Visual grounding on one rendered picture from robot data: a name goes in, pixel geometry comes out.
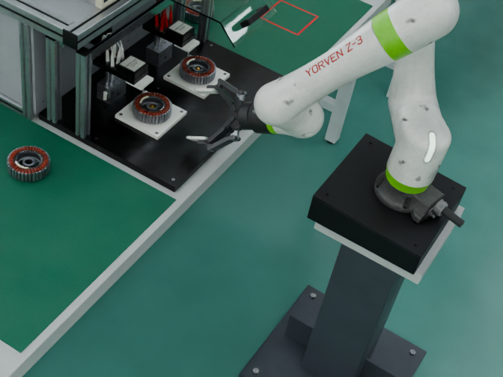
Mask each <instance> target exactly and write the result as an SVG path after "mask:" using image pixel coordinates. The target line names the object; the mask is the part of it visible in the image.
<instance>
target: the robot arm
mask: <svg viewBox="0 0 503 377"><path fill-rule="evenodd" d="M459 15H460V6H459V2H458V0H395V3H394V4H392V5H390V6H389V7H387V8H386V9H385V10H383V11H382V12H380V13H379V14H377V15H376V16H375V17H374V18H372V19H371V20H369V21H368V22H366V23H365V24H364V25H363V26H362V27H360V28H359V29H357V30H356V31H354V32H353V33H352V34H351V35H350V36H349V37H347V38H346V39H344V40H342V41H341V42H340V43H339V44H337V45H336V46H334V47H333V48H331V49H330V50H329V51H327V52H325V53H324V54H322V55H321V56H319V57H318V58H316V59H314V60H313V61H311V62H309V63H307V64H306V65H304V66H302V67H300V68H299V69H297V70H294V71H293V72H291V73H288V74H287V75H285V76H282V77H281V78H279V79H276V80H274V81H272V82H269V83H267V84H265V85H264V86H262V87H261V88H260V89H259V90H258V92H257V93H256V95H255V97H254V102H244V99H245V96H248V93H247V92H245V91H243V90H238V89H237V88H235V87H234V86H233V85H231V84H229V83H228V82H226V81H225V80H223V79H218V83H217V85H207V88H195V89H194V91H195V92H197V93H200V94H220V95H221V96H222V98H223V99H224V100H225V102H226V103H227V104H228V106H229V108H228V109H227V116H226V118H225V120H226V122H225V123H224V124H223V125H222V127H221V128H220V129H219V130H218V131H216V132H215V133H214V134H213V135H211V136H210V137H209V138H208V137H201V136H186V138H187V139H189V140H191V141H197V142H198V144H201V145H207V150H209V151H211V152H215V151H217V150H219V149H221V148H223V147H225V146H227V145H229V144H231V143H233V142H235V141H240V140H241V138H240V137H239V132H240V130H253V131H254V132H255V133H259V134H279V135H290V136H293V137H295V138H310V137H312V136H314V135H316V134H317V133H318V132H319V131H320V129H321V128H322V126H323V122H324V112H323V108H322V106H321V105H320V104H319V102H318V101H319V100H321V99H322V98H324V97H325V96H327V95H329V94H330V93H332V92H334V91H336V90H337V89H339V88H341V87H343V86H345V85H347V84H349V83H350V82H352V81H354V80H356V79H358V78H360V77H362V76H365V75H367V74H368V73H371V72H373V71H375V70H378V69H380V68H382V67H385V66H387V65H389V64H391V63H393V62H394V72H393V76H392V81H391V88H390V92H389V95H388V108H389V112H390V116H391V123H392V127H393V131H394V138H395V144H394V146H393V149H392V151H391V154H390V156H389V158H388V161H387V165H386V170H385V171H383V172H382V173H381V174H379V175H378V177H377V178H376V181H375V183H374V191H375V193H376V196H377V197H378V198H379V200H380V201H381V202H382V203H383V204H384V205H386V206H387V207H388V208H390V209H393V210H395V211H398V212H405V213H411V216H412V220H414V221H415V222H417V223H419V222H420V221H424V220H425V219H428V218H429V217H432V218H433V219H434V218H435V217H436V216H435V215H434V213H435V214H436V215H438V216H441V215H444V216H445V217H446V218H447V219H449V220H450V221H452V222H453V223H454V224H456V225H457V226H458V227H461V226H462V225H463V224H464V222H465V221H464V220H463V219H462V218H460V217H459V216H458V215H456V214H455V213H453V212H452V211H451V210H450V209H448V204H447V202H444V200H443V199H444V197H445V195H444V194H443V193H441V192H440V191H439V190H438V189H436V188H435V187H433V186H432V185H431V183H432V181H433V180H434V178H435V175H436V173H437V171H438V170H439V167H440V165H441V164H442V161H443V159H444V158H445V155H446V153H447V151H448V148H449V147H450V144H451V132H450V129H449V128H448V126H447V125H446V122H445V120H444V119H443V117H442V114H441V111H440V108H439V103H438V100H437V97H436V83H435V42H436V40H438V39H440V38H442V37H444V36H445V35H446V34H448V33H449V32H451V31H452V29H453V28H454V27H455V25H456V24H457V21H458V19H459ZM223 86H225V87H226V88H227V89H229V90H230V91H232V92H234V93H236V94H237V97H239V98H240V100H238V101H236V102H234V101H233V100H232V98H231V97H230V96H229V95H228V93H227V92H226V91H225V89H224V88H223ZM232 130H234V133H232V134H231V135H229V136H227V137H225V138H223V137H224V136H225V135H226V134H227V133H229V132H231V131H232ZM221 138H223V139H221ZM220 139H221V140H220Z"/></svg>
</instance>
